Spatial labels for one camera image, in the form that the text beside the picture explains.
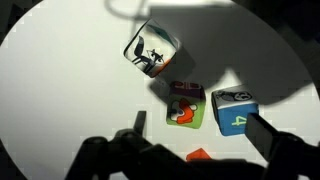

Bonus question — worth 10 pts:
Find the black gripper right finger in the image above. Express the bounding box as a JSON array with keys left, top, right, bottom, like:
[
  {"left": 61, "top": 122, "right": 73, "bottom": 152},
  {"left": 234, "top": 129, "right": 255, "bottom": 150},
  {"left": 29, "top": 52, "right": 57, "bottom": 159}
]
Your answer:
[{"left": 244, "top": 112, "right": 301, "bottom": 168}]

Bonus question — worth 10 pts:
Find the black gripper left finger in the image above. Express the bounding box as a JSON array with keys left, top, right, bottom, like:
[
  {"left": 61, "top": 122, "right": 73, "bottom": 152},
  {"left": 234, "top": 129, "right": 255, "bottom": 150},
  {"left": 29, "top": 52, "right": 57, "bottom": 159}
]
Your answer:
[{"left": 113, "top": 110, "right": 158, "bottom": 158}]

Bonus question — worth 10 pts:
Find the blue soft number cube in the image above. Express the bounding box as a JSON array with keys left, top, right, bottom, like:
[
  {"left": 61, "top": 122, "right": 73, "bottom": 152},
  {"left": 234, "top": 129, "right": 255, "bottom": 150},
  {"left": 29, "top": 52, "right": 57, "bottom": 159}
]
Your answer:
[{"left": 210, "top": 84, "right": 261, "bottom": 137}]

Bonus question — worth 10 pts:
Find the small orange cube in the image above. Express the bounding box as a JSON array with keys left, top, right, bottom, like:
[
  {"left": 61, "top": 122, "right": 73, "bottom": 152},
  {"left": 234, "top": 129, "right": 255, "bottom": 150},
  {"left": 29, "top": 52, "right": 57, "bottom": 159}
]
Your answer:
[{"left": 185, "top": 147, "right": 213, "bottom": 163}]

